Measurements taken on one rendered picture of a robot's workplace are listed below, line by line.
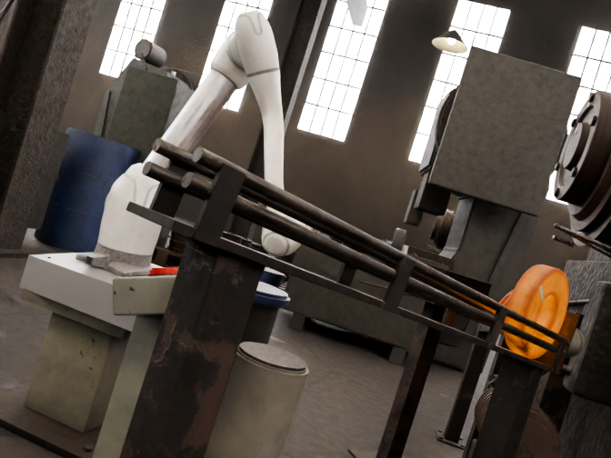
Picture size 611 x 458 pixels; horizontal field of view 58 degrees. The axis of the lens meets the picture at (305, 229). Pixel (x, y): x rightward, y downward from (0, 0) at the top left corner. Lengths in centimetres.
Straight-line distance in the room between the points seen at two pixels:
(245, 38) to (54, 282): 85
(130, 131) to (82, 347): 322
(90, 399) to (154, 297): 90
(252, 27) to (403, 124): 1018
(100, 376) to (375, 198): 1023
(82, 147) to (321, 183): 784
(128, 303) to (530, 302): 59
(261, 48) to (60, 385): 109
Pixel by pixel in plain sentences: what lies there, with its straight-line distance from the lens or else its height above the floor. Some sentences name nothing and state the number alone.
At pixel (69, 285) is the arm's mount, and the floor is 40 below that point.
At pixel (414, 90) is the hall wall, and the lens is 1197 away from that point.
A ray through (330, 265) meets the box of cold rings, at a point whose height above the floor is 50.
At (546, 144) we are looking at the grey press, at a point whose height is 176.
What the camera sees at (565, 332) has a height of 68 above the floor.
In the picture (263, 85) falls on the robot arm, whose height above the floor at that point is 108.
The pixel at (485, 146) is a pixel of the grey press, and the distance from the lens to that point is 417.
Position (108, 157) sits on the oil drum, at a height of 75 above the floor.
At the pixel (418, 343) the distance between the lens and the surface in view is 198.
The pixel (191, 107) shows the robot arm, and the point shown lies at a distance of 181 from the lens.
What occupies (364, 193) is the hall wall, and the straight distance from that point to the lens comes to 1159.
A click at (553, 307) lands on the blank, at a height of 72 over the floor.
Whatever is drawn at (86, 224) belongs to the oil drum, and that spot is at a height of 22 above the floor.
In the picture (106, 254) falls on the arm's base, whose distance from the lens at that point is 159.
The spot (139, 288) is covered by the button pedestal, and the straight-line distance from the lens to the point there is 77.
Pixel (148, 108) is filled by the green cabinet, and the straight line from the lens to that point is 465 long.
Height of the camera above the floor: 73
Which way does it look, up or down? 1 degrees down
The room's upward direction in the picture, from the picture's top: 18 degrees clockwise
